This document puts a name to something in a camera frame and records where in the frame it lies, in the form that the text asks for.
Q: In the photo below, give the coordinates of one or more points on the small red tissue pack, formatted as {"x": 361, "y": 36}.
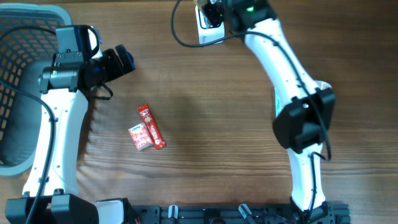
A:
{"x": 141, "y": 137}

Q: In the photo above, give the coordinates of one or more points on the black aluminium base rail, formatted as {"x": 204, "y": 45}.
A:
{"x": 267, "y": 214}

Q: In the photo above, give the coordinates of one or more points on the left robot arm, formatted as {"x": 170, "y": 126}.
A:
{"x": 50, "y": 194}

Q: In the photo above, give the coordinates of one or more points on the grey plastic mesh basket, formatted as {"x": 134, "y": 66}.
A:
{"x": 28, "y": 44}

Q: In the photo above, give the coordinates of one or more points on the white barcode scanner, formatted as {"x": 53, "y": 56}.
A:
{"x": 206, "y": 33}

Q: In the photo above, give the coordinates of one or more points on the cup noodles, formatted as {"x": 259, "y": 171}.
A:
{"x": 323, "y": 85}

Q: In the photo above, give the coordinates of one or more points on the red chocolate wafer bar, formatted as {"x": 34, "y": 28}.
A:
{"x": 149, "y": 120}

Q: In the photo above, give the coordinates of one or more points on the teal snack packet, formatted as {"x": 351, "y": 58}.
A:
{"x": 278, "y": 104}

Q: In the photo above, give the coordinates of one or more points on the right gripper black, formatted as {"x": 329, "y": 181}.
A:
{"x": 212, "y": 11}

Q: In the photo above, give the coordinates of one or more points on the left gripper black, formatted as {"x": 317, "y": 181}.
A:
{"x": 116, "y": 62}

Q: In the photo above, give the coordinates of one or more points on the green gummy candy bag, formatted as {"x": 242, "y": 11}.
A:
{"x": 201, "y": 3}

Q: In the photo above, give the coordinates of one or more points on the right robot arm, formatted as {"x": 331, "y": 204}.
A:
{"x": 301, "y": 127}

